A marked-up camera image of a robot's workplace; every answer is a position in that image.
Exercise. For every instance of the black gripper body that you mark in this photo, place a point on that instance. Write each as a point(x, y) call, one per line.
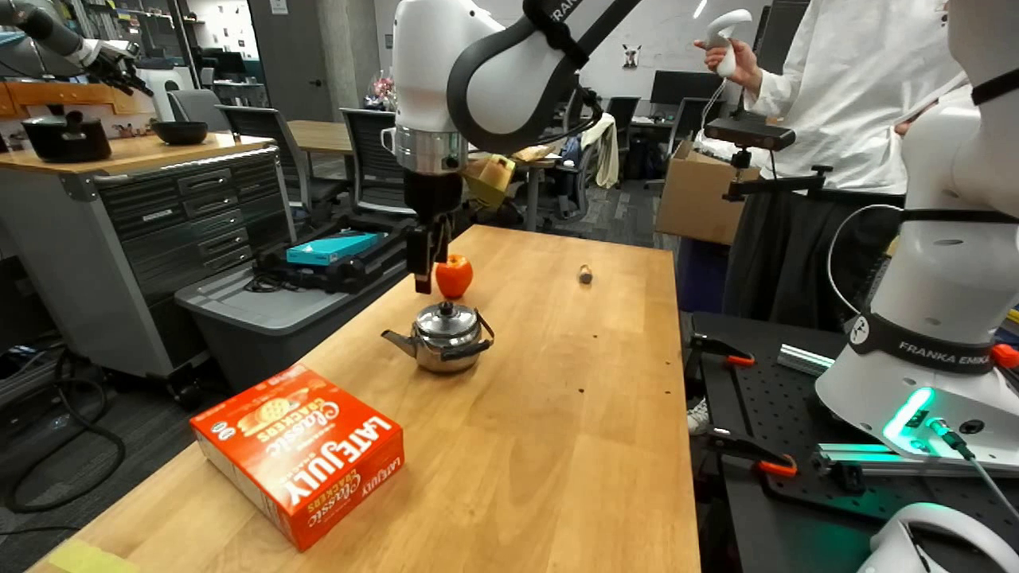
point(433, 199)

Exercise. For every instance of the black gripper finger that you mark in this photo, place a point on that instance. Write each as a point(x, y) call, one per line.
point(444, 236)
point(421, 260)

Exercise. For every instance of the silver steel kettle lid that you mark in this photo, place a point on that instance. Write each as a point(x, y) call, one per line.
point(447, 321)

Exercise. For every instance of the white handheld controller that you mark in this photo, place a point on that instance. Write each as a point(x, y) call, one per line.
point(727, 28)

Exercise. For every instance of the gray robot arm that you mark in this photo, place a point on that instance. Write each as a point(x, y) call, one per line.
point(53, 35)

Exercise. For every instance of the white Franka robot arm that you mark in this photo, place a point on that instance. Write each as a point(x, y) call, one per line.
point(943, 274)

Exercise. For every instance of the silver steel kettle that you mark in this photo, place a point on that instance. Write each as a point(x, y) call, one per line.
point(447, 350)

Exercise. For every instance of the person right hand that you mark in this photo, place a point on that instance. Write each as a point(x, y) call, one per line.
point(737, 64)

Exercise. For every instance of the orange apple-shaped fruit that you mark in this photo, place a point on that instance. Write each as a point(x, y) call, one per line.
point(459, 281)

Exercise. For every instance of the dark mesh office chair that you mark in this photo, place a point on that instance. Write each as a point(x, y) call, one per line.
point(370, 160)

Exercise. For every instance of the teal case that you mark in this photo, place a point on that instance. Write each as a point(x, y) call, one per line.
point(335, 251)

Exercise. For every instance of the red and white flowers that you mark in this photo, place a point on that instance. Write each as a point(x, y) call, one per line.
point(379, 90)

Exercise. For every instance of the wooden background table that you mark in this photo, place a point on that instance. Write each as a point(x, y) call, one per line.
point(318, 134)

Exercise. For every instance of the gray storage bin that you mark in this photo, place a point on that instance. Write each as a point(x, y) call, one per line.
point(274, 324)

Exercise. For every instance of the beige towel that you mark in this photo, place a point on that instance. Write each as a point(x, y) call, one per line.
point(602, 149)

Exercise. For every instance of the orange cracker box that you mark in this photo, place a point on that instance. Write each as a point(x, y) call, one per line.
point(305, 456)

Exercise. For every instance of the light gray chair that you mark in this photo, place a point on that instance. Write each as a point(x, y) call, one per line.
point(195, 107)

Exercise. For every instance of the brown cardboard box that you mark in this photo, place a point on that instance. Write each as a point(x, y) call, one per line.
point(701, 199)

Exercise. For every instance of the black bowl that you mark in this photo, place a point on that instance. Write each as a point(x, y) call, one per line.
point(178, 131)

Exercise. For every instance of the black background monitor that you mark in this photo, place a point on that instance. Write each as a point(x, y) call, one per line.
point(686, 86)

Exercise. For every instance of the gray drawer cabinet wooden top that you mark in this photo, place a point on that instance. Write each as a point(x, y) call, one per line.
point(130, 235)

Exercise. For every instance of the black pot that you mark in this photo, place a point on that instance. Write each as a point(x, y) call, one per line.
point(64, 138)

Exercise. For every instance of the short aluminium bar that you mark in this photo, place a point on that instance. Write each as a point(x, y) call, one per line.
point(806, 357)

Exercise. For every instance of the orange wooden box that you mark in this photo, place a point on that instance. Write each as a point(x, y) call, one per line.
point(64, 98)

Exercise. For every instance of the person in white shirt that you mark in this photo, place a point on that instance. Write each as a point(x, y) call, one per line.
point(848, 107)

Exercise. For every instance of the yellow sticky note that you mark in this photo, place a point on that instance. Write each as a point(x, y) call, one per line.
point(90, 558)

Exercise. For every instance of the white curved shell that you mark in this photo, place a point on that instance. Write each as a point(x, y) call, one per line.
point(923, 509)

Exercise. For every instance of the orange red knob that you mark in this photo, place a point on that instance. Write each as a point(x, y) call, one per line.
point(1008, 357)

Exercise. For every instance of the yellow wrist camera mount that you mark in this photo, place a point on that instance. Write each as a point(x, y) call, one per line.
point(490, 181)

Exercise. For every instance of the black camera on stand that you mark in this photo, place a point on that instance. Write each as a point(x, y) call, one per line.
point(749, 131)

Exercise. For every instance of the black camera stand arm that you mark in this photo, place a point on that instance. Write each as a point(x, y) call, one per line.
point(817, 187)

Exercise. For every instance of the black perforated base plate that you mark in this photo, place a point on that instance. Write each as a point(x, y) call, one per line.
point(766, 531)

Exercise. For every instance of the long aluminium rail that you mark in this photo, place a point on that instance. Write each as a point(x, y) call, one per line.
point(893, 456)

